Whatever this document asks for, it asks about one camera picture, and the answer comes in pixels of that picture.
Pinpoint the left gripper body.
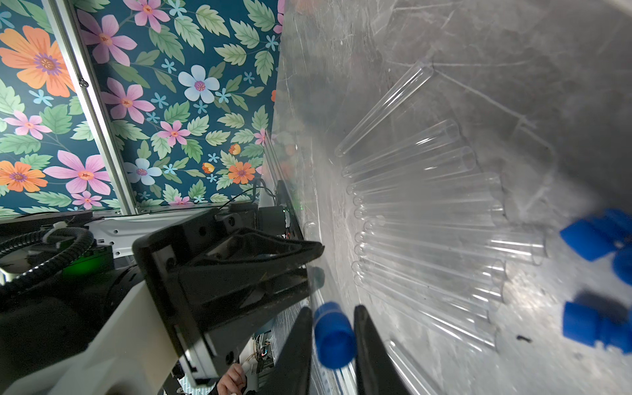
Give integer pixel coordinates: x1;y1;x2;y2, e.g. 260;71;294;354
0;206;302;395

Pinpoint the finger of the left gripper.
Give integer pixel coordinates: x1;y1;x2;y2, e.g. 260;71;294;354
201;266;325;346
175;231;324;301

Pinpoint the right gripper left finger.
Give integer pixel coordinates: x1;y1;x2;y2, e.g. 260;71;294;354
260;307;313;395

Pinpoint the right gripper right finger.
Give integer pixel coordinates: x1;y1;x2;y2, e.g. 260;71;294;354
353;305;409;395

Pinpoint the blue stopper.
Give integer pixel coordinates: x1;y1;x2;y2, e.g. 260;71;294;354
562;302;631;355
560;209;631;262
612;245;632;286
314;301;357;370

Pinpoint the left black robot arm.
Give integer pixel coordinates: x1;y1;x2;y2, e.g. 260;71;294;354
1;208;324;394

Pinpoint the distant human hand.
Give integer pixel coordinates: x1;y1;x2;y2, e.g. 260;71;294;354
216;363;247;395

